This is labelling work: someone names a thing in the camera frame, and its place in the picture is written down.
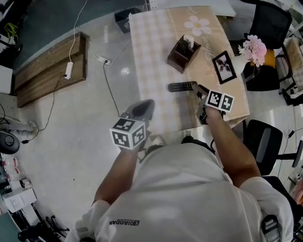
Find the brown wooden pallet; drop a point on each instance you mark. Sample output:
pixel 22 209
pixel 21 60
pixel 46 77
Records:
pixel 45 69

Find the white flat box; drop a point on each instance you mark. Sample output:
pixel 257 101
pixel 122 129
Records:
pixel 19 200

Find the white floor socket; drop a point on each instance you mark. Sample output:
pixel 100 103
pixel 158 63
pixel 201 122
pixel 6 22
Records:
pixel 104 60

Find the pink flower bouquet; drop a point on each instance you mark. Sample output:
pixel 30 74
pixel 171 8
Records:
pixel 253 49

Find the black picture frame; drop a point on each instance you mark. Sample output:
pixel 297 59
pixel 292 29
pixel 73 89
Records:
pixel 223 68

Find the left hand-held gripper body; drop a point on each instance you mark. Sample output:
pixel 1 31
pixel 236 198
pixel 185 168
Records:
pixel 127 135

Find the person's white shoe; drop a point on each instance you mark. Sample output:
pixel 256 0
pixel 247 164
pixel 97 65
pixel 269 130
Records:
pixel 155 141
pixel 188 133

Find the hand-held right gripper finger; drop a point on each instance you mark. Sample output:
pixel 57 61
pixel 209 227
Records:
pixel 199 96
pixel 205 92

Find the person's black trousers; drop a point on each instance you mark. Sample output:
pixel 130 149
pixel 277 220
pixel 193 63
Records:
pixel 197 144

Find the person's right forearm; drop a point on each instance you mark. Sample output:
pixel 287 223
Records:
pixel 229 150

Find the orange cushion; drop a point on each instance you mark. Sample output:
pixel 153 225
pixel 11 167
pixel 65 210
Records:
pixel 270 58

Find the black office chair with armrests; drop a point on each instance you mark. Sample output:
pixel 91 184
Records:
pixel 265 145

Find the white remote control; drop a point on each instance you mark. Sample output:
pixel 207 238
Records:
pixel 189 40

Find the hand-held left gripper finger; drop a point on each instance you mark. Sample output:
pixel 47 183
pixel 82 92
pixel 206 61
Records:
pixel 149 115
pixel 137 108

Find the black mesh office chair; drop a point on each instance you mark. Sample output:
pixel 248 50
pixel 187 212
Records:
pixel 270 21

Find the beige checked flower tablecloth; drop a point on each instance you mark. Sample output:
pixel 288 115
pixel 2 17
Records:
pixel 151 59

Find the dark waste bin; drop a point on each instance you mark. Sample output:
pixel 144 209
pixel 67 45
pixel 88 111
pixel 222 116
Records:
pixel 126 19

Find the white power strip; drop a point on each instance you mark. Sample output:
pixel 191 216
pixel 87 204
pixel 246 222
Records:
pixel 69 70

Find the person's white left shoe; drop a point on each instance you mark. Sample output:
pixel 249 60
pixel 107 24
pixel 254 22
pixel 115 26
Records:
pixel 155 141

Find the white cardboard box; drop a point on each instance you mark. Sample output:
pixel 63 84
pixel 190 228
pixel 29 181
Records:
pixel 0 77

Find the brown wooden organizer box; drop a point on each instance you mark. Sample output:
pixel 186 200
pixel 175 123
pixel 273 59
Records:
pixel 178 63

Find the black remote control red button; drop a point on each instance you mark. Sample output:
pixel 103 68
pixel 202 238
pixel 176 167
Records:
pixel 180 86

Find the black padded chair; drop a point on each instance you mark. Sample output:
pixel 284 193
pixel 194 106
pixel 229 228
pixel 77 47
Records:
pixel 282 198

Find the person's white right shoe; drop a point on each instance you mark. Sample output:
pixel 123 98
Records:
pixel 188 133

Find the person's left forearm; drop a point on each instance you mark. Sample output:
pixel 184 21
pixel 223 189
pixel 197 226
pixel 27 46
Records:
pixel 113 178

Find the person's white shirt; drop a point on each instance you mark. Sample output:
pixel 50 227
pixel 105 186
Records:
pixel 187 198

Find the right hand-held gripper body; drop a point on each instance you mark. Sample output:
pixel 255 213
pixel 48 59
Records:
pixel 218 99

